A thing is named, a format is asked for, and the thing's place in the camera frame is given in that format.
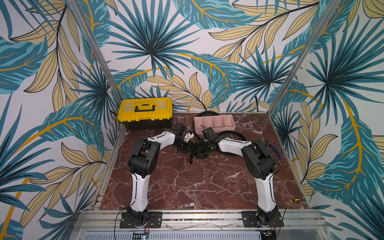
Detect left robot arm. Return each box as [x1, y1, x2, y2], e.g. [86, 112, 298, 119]
[127, 124, 194, 222]

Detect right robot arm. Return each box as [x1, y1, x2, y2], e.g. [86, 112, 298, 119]
[203, 128, 278, 219]

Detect pink divided storage tray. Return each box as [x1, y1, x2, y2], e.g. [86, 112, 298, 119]
[194, 115, 236, 135]

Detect yellow black toolbox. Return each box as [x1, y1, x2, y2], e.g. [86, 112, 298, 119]
[118, 98, 173, 130]

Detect yellow black screwdriver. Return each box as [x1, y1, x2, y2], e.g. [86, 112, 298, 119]
[290, 198, 301, 203]

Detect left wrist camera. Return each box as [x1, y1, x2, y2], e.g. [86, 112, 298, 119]
[183, 132, 195, 143]

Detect blue handled pliers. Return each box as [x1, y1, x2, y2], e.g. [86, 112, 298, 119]
[267, 144, 282, 160]

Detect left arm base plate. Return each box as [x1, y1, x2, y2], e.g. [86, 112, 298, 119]
[120, 212, 163, 229]

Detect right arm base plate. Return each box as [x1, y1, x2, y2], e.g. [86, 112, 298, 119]
[241, 210, 285, 228]

